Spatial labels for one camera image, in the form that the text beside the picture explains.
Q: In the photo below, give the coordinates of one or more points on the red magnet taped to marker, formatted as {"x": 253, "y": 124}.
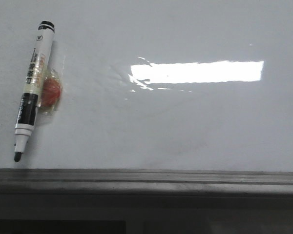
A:
{"x": 51, "y": 92}

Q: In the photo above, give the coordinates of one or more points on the grey aluminium whiteboard frame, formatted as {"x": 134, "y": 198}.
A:
{"x": 144, "y": 182}

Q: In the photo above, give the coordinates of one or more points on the black and white whiteboard marker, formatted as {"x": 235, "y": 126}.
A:
{"x": 32, "y": 92}

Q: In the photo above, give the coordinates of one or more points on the white whiteboard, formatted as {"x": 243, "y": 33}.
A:
{"x": 155, "y": 84}

